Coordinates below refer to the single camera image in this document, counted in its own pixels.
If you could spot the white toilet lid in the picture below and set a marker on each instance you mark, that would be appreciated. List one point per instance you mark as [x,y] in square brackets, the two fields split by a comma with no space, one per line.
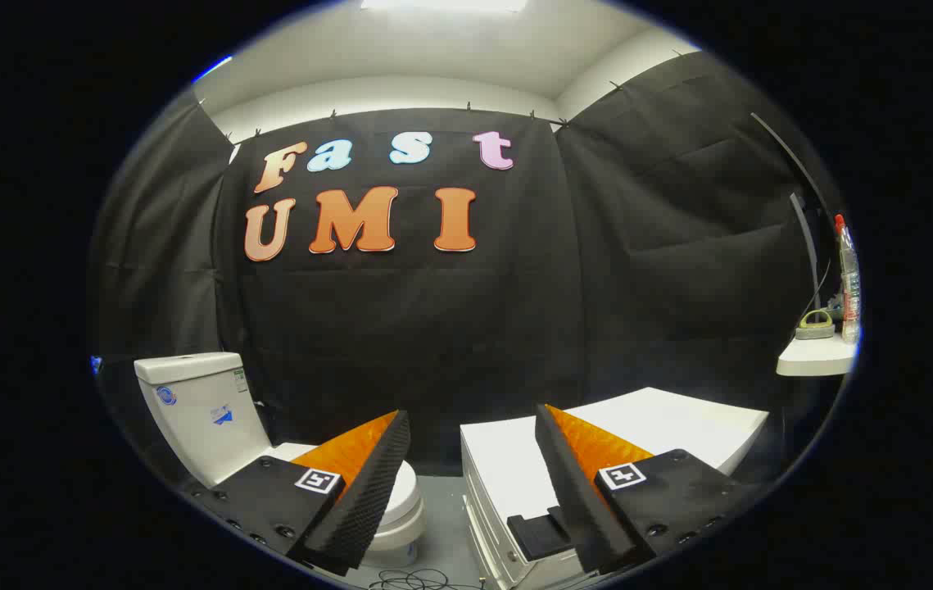
[402,490]

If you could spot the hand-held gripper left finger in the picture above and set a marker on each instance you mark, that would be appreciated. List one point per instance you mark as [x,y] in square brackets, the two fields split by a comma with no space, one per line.
[368,492]

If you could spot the white washing machine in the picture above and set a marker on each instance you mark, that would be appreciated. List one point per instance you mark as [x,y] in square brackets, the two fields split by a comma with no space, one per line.
[507,467]

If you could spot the black backdrop cloth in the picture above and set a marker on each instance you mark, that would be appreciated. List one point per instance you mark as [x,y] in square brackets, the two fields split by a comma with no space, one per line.
[433,328]

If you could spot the white shelf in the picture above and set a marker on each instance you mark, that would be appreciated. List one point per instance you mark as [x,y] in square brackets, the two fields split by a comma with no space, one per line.
[814,358]

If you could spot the ceiling light panel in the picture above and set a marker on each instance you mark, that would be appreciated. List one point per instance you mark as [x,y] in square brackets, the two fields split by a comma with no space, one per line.
[441,4]

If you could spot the clear bottle red cap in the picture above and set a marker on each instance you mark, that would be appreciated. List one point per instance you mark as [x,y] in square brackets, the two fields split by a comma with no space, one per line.
[849,287]

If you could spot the white ceramic toilet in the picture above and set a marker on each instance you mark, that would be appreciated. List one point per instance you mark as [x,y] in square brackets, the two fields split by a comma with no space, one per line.
[196,410]

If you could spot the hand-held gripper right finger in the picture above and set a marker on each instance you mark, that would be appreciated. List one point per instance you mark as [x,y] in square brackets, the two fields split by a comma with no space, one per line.
[572,492]

